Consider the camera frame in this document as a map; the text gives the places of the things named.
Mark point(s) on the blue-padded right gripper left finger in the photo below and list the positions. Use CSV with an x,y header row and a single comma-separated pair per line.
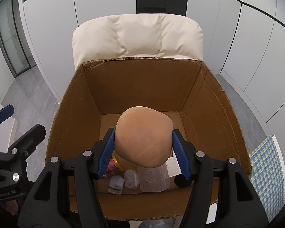
x,y
48,203

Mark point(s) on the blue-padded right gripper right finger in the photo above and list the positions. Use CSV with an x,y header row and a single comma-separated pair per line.
x,y
238,204

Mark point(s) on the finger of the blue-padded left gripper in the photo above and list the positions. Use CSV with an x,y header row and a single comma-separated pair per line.
x,y
6,112
21,149

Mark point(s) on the black round lid jar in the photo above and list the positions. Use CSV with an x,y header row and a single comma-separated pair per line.
x,y
181,181

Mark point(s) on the white sock with black stripes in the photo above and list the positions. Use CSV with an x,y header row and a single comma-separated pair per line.
x,y
116,185

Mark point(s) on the small white carton box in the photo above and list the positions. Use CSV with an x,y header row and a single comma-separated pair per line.
x,y
173,167

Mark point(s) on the red gold tin can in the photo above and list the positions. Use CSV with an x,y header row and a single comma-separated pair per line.
x,y
114,167

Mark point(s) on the translucent plastic case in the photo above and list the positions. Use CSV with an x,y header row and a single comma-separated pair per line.
x,y
153,179

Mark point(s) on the tan beige sponge puff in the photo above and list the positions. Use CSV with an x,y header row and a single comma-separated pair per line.
x,y
143,136

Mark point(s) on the operator left hand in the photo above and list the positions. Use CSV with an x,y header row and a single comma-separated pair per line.
x,y
11,206

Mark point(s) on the blue yellow checkered tablecloth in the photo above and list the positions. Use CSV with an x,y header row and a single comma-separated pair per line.
x,y
268,177

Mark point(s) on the brown cardboard box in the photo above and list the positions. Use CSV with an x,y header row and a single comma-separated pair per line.
x,y
187,90

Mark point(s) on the cream padded armchair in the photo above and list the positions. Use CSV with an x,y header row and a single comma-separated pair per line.
x,y
137,35

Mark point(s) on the glass door with dark frame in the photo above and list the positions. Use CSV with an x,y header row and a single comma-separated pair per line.
x,y
13,42

